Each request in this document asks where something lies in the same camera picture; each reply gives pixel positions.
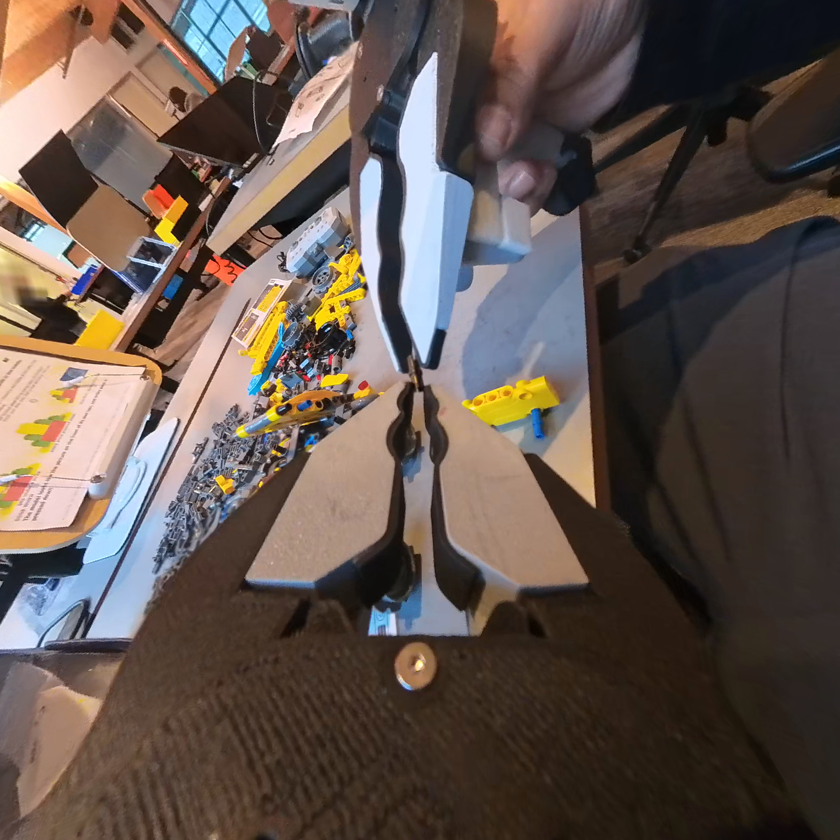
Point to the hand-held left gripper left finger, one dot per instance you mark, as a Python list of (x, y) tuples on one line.
[(328, 512)]

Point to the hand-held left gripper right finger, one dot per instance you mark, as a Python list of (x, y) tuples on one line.
[(512, 525)]

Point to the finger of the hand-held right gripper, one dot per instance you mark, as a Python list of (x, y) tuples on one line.
[(375, 249), (436, 229)]

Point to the yellow brick panel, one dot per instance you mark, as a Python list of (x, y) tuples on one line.
[(512, 397)]

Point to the black connector pin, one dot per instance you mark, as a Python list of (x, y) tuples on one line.
[(415, 374)]

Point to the person's right forearm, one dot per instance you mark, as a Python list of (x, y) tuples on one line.
[(722, 46)]

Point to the grey desk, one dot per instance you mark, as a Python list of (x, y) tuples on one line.
[(499, 315)]

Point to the person's right hand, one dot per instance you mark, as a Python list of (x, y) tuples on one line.
[(558, 65)]

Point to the grey control hub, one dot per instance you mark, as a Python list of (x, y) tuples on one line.
[(315, 243)]

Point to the white paper sheet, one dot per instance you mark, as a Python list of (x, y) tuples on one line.
[(315, 98)]

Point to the yellow brick toy vehicle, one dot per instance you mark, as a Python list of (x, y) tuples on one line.
[(295, 408)]

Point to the grey side table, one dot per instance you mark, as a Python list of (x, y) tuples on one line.
[(275, 190)]

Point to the pile of loose toy bricks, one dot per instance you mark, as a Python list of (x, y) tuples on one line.
[(216, 472)]

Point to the small printed booklet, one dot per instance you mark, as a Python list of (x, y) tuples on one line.
[(259, 315)]

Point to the window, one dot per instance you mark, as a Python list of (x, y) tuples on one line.
[(210, 33)]

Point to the brown cardboard panel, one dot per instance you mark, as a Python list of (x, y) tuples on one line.
[(108, 229)]

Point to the printed instruction sheet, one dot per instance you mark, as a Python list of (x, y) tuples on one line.
[(65, 407)]

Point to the yellow storage box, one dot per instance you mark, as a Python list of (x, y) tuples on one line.
[(98, 328)]

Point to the black monitor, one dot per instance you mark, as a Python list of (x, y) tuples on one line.
[(52, 177)]

